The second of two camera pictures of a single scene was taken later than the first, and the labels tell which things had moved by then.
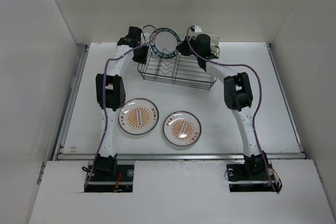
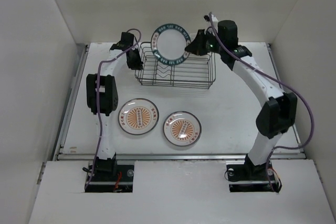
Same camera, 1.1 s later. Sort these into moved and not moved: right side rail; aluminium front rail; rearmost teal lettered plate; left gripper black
Moved: rearmost teal lettered plate; left gripper black
Not moved: aluminium front rail; right side rail
